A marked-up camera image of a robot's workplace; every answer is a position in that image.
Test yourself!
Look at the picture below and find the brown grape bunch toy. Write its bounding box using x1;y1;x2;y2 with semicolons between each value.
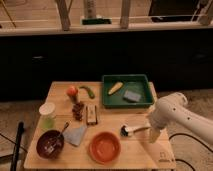
72;102;84;121

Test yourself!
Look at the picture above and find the brown wooden block toy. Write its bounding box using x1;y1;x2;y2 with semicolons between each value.
86;105;98;125

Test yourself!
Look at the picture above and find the black pole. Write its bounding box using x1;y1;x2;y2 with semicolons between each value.
10;122;24;171

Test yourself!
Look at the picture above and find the orange tomato toy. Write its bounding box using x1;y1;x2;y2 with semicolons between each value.
66;85;78;97

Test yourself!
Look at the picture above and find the yellow corn cob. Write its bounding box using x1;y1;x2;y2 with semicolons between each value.
108;82;123;95

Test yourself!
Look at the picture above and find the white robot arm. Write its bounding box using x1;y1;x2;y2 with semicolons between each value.
148;92;213;145

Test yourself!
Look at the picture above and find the dark brown bowl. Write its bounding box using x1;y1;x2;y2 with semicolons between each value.
36;130;64;159

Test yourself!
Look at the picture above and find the green base object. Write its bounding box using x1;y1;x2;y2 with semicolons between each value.
82;18;111;25

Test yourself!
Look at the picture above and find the green plastic tray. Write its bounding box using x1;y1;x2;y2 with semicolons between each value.
102;74;154;109

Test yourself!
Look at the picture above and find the grey cloth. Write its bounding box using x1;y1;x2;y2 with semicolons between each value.
63;125;87;147

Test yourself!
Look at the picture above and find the red bowl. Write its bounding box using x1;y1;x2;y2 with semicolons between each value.
88;132;121;165

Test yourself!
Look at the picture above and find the green chili pepper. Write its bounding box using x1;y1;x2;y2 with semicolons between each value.
79;86;95;99

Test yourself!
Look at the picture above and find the black cable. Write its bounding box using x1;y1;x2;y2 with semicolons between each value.
168;132;213;171

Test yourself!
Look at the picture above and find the metal spoon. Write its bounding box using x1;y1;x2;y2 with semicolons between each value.
47;122;69;153

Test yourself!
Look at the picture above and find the clear cup with lid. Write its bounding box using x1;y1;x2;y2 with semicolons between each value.
39;102;56;131

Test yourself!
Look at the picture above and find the blue sponge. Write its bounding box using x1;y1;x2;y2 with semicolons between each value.
123;90;141;102

